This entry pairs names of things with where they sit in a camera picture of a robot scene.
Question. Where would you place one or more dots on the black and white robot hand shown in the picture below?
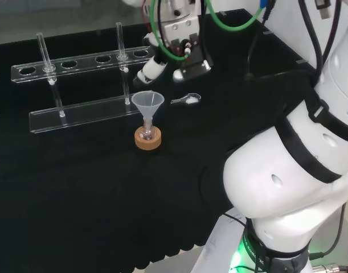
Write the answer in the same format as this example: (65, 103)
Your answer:
(180, 28)

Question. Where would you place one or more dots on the translucent plastic funnel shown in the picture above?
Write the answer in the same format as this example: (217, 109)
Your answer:
(147, 103)

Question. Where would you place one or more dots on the clear acrylic funnel stand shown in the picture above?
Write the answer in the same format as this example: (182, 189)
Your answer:
(77, 113)

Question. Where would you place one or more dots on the small round-bottom glass flask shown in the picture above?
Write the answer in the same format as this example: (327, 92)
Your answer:
(147, 132)

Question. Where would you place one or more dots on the black bench cloth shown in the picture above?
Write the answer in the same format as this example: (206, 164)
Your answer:
(77, 185)

